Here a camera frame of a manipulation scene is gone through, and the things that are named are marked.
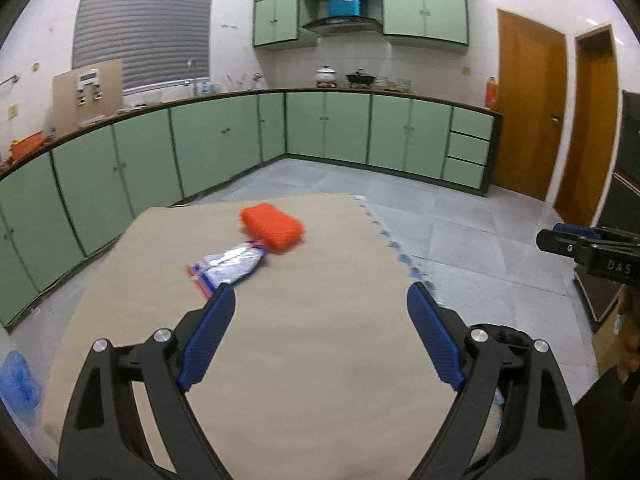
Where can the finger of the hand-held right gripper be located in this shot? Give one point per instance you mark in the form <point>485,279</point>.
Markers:
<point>560,242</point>
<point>575,228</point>

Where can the blue hood duct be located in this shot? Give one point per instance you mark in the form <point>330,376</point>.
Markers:
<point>345,2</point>

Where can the wooden door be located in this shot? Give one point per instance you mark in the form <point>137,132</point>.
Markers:
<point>525,110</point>
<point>595,135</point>

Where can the green wall cabinets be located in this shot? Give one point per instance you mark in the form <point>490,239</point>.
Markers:
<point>440,10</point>

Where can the blue white plastic packet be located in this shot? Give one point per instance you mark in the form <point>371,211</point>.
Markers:
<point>230,267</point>

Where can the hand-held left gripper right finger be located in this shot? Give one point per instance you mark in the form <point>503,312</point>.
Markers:
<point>435,340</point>

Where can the green base cabinets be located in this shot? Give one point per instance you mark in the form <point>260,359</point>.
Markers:
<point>215,145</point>

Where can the beige tablecloth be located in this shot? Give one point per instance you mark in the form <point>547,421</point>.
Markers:
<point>325,335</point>

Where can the black cabinet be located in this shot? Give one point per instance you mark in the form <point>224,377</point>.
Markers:
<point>625,160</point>

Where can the grey window shutter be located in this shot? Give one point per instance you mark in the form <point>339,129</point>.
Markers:
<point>145,25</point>

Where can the orange foam net block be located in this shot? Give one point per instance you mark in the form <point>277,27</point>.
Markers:
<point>272,227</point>

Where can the white plastic device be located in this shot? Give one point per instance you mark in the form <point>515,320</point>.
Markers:
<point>89,78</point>

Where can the orange bottle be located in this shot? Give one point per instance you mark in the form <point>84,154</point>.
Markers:
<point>491,94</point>

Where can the cardboard board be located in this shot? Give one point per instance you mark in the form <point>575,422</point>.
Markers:
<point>112,90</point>

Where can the white cooking pot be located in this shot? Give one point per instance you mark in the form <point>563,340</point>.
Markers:
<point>325,76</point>

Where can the cardboard box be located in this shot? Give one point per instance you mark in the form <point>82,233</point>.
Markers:
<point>607,345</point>

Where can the black wok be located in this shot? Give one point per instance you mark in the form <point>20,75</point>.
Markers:
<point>360,79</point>

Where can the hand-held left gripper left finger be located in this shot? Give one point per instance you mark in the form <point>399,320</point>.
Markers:
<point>210,340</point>

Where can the metal faucet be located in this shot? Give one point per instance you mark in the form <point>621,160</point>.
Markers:
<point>190,77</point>

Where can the orange basin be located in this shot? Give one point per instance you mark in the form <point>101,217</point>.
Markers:
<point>27,147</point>

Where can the blue plastic bag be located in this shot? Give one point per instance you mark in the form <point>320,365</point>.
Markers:
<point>17,380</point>

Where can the blue white scalloped table cover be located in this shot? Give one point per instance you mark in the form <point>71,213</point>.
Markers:
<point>400,255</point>

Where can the range hood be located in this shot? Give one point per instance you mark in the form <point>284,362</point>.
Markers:
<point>340,26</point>

